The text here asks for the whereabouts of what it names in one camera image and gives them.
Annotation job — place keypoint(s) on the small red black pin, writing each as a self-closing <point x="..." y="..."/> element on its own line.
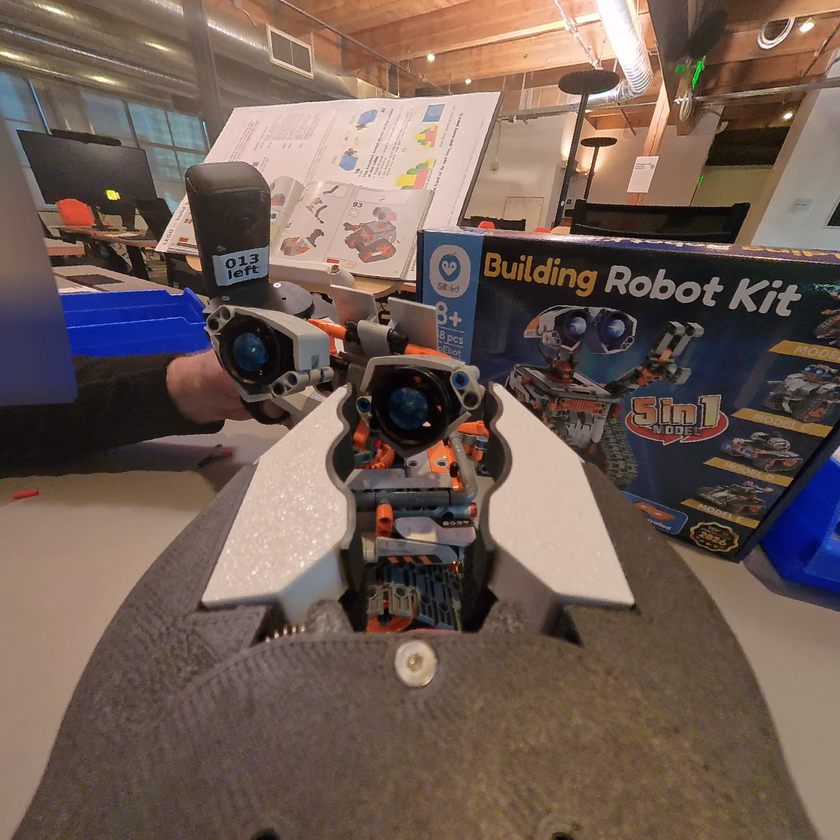
<point x="24" y="495"/>

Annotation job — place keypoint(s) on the person's left hand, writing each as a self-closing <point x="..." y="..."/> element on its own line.
<point x="204" y="387"/>

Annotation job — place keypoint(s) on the person's left forearm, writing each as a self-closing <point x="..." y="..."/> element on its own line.
<point x="92" y="407"/>

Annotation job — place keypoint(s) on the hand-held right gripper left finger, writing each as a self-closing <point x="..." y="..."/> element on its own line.
<point x="276" y="525"/>

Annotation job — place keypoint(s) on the black computer monitor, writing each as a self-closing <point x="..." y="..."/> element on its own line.
<point x="85" y="171"/>

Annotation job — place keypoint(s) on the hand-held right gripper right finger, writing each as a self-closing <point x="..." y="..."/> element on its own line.
<point x="565" y="525"/>

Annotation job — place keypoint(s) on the blue robot kit box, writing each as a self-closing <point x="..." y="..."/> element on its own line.
<point x="630" y="368"/>

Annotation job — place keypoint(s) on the white instruction booklet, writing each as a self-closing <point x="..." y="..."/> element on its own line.
<point x="341" y="171"/>

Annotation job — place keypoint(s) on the black floor lamp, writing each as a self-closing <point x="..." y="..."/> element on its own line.
<point x="578" y="145"/>

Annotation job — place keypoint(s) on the blue plastic bin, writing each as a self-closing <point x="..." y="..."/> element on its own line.
<point x="807" y="525"/>
<point x="131" y="322"/>

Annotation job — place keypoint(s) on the grey orange tracked toy robot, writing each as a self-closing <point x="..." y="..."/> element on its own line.
<point x="420" y="525"/>

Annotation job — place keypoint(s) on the grey orange toy robot arm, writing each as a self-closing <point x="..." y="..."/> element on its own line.
<point x="410" y="407"/>
<point x="256" y="352"/>

